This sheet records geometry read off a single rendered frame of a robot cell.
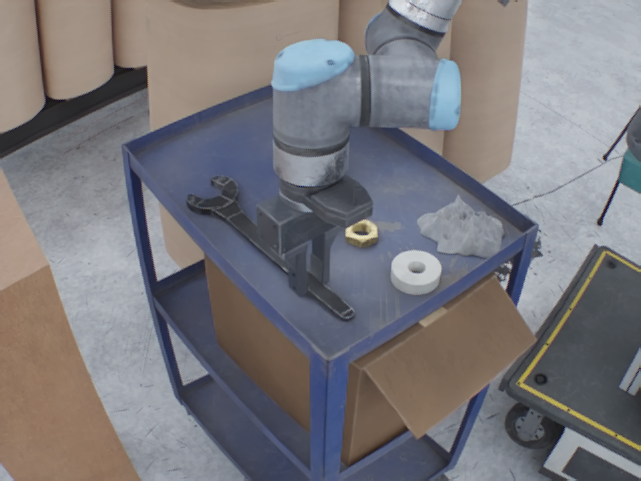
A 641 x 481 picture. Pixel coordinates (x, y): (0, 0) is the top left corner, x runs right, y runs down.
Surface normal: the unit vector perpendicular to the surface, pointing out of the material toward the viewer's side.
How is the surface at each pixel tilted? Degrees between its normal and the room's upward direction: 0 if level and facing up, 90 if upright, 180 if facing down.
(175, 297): 0
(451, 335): 26
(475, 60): 90
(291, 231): 90
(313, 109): 90
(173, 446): 0
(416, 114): 101
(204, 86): 90
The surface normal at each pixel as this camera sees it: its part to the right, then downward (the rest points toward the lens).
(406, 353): 0.30, -0.47
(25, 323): 0.65, 0.50
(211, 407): 0.02, -0.77
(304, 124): -0.14, 0.63
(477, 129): 0.25, 0.62
